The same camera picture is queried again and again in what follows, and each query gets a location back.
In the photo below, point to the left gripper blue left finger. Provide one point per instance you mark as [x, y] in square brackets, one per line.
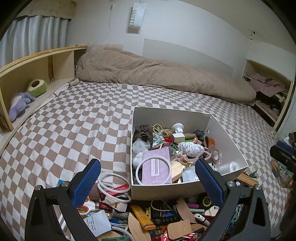
[72, 194]

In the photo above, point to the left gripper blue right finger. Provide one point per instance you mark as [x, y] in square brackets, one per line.
[224, 194]

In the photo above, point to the black round gold-seal case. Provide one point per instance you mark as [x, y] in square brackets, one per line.
[206, 201]

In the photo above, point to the small green clip on sheet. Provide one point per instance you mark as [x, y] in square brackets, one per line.
[253, 175]

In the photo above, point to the brown leather strip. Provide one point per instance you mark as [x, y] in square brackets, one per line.
[184, 211]

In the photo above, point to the brown leather card holder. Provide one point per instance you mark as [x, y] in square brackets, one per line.
[208, 142]

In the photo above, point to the round wooden box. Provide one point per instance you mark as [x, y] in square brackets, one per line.
[176, 171]

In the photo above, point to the white crochet scrunchie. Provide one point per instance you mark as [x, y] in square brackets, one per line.
[190, 148]

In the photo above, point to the checkered bed sheet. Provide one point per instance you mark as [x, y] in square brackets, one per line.
[96, 119]

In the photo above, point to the pink purple booklet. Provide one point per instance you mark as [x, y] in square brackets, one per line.
[155, 171]

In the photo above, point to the white cardboard shoe box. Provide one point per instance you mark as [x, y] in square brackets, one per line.
[165, 145]

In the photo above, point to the orange yellow lighter tube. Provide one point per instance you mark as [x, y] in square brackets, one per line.
[143, 219]

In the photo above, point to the dark brown scrunchie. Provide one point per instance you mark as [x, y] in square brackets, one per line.
[143, 132]

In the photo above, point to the purple plush toy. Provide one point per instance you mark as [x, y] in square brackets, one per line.
[19, 103]

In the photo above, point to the green avocado plush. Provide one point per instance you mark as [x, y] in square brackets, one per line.
[37, 87]

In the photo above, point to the wooden headboard shelf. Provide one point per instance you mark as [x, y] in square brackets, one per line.
[56, 67]

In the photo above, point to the beige fluffy blanket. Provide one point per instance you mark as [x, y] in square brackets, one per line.
[110, 63]

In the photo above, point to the grey window curtain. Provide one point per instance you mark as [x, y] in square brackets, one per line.
[32, 34]

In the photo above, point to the white hanging sweet sign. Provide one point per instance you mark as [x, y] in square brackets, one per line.
[136, 17]

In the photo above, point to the small scissors orange handle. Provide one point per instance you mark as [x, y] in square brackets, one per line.
[87, 207]

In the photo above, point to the wall closet shelf with clothes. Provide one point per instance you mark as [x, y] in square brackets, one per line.
[273, 92]

